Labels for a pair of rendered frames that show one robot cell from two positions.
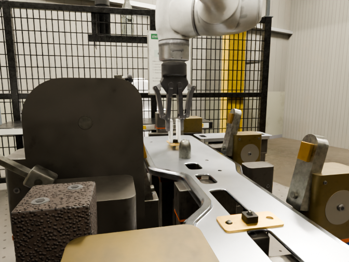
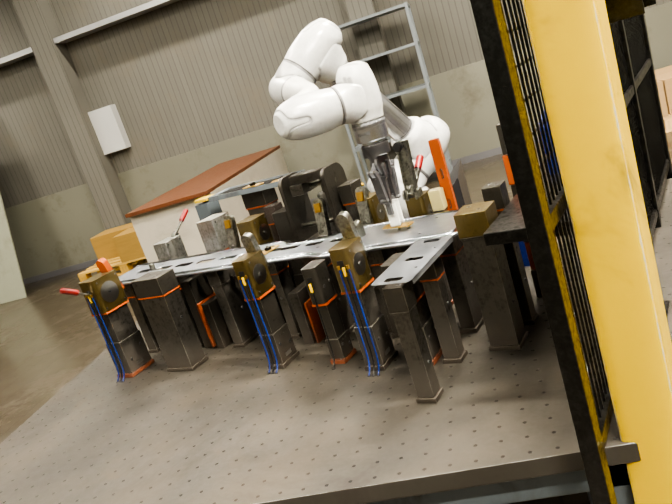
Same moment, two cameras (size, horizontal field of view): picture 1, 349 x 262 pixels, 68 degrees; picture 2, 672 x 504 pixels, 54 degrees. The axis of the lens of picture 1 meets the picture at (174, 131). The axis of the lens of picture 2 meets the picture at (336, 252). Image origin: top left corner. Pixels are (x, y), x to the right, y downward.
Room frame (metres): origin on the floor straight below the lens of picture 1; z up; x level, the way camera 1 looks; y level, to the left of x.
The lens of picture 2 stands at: (1.94, -1.36, 1.45)
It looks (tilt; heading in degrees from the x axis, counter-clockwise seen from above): 14 degrees down; 136
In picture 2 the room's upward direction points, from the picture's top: 18 degrees counter-clockwise
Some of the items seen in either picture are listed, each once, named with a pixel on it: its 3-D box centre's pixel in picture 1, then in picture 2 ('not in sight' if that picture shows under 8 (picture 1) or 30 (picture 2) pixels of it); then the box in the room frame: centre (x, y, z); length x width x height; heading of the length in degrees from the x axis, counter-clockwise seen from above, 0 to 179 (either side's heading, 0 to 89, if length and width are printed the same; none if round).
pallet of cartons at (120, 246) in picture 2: not in sight; (136, 245); (-5.57, 2.58, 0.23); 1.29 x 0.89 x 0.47; 32
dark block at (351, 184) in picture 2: not in sight; (367, 243); (0.50, 0.16, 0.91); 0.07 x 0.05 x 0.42; 103
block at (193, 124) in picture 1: (189, 158); (492, 277); (1.08, -0.07, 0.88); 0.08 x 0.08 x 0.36; 13
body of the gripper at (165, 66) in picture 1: (174, 78); (378, 158); (0.78, 0.00, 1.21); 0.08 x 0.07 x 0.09; 102
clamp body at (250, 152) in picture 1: (246, 187); (361, 307); (0.77, -0.23, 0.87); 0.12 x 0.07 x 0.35; 103
